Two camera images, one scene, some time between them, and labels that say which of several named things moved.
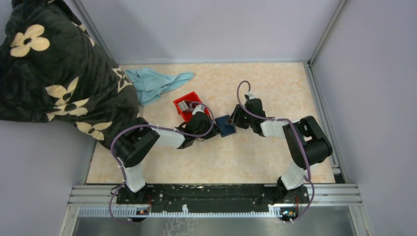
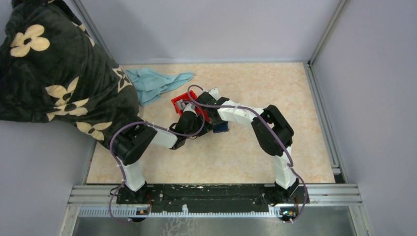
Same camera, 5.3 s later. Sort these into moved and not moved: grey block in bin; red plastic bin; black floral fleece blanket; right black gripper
Moved: right black gripper
Not moved: red plastic bin; grey block in bin; black floral fleece blanket
